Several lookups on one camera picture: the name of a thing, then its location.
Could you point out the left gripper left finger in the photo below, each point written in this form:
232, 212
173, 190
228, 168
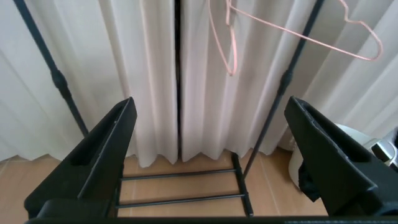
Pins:
105, 161

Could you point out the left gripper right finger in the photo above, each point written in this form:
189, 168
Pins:
325, 161

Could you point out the black clothes rack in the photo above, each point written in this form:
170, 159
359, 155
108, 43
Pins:
59, 81

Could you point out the white laundry basket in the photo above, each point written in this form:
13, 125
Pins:
295, 161

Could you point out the black garment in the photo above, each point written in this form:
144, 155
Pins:
308, 183

